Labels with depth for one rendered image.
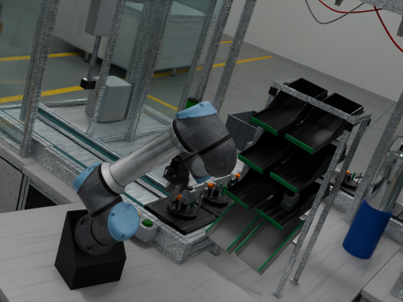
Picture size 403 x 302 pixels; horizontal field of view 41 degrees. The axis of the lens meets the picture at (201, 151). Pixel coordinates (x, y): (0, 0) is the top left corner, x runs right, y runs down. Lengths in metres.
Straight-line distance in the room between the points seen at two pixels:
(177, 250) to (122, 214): 0.52
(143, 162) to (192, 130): 0.20
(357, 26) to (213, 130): 11.24
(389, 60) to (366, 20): 1.02
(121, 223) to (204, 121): 0.43
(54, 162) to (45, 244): 0.58
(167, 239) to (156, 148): 0.66
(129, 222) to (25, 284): 0.43
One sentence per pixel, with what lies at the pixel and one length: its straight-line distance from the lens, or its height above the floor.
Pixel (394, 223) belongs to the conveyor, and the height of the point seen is 0.95.
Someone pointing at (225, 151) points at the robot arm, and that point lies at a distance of 1.62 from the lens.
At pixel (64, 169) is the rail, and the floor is 0.92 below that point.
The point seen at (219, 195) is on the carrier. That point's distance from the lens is 2.61.
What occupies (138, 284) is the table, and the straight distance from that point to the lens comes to 2.08.
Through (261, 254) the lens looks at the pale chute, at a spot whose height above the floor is 1.04.
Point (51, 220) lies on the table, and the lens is 2.32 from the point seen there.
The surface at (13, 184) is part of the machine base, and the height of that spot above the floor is 0.72.
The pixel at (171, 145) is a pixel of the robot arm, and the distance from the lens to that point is 1.66.
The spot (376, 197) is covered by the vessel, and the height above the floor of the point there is 1.19.
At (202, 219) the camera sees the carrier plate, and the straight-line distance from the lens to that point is 2.40.
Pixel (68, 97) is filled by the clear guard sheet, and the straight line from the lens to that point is 3.54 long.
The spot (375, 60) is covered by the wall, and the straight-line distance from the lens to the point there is 12.71.
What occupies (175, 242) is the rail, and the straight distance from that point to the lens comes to 2.23.
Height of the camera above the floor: 2.09
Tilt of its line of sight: 21 degrees down
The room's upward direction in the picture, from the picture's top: 18 degrees clockwise
